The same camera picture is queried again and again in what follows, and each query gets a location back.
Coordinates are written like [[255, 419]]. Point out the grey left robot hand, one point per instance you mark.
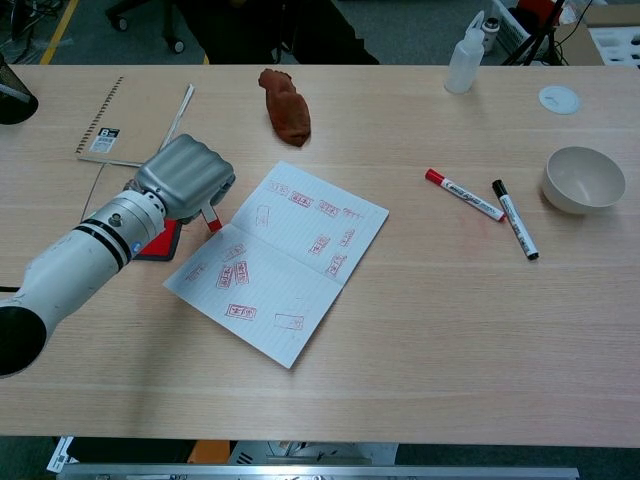
[[187, 175]]

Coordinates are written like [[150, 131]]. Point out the red white rubber stamp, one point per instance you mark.
[[213, 221]]

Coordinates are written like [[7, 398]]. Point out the red ink pad tray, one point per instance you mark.
[[161, 245]]

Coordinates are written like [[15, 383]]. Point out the white stamped notebook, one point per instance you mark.
[[280, 270]]

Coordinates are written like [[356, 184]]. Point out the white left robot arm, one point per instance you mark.
[[75, 265]]

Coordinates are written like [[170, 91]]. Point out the brown spiral notebook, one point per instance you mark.
[[137, 117]]

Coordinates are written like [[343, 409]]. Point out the clear ink pad lid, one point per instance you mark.
[[107, 185]]

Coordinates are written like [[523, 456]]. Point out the reddish brown cloth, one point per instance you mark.
[[287, 112]]

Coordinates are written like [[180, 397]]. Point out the black office chair base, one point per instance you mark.
[[167, 20]]

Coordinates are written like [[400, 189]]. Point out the person in black clothes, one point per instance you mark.
[[250, 30]]

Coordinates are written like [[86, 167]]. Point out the black mesh pen holder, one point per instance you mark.
[[12, 102]]

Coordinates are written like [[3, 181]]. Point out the orange object under table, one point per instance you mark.
[[210, 452]]

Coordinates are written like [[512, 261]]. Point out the red whiteboard marker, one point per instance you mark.
[[465, 196]]

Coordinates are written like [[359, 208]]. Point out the translucent squeeze bottle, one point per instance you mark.
[[464, 62]]

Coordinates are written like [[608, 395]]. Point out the white machine under table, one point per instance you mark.
[[310, 452]]

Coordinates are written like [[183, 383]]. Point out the white printed label sheet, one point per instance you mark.
[[60, 452]]

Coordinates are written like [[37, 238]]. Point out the black whiteboard marker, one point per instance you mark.
[[515, 220]]

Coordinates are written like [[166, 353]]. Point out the small white black-capped bottle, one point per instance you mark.
[[491, 32]]

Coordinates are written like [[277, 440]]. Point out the white plastic basket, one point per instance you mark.
[[512, 27]]

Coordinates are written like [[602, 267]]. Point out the black tripod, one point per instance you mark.
[[540, 35]]

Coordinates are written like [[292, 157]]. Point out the beige bowl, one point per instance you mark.
[[582, 182]]

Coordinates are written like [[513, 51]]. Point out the brown cardboard box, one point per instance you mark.
[[575, 47]]

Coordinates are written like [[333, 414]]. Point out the white foam packaging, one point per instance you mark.
[[617, 47]]

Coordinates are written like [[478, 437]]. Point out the silver metal rail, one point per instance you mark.
[[300, 472]]

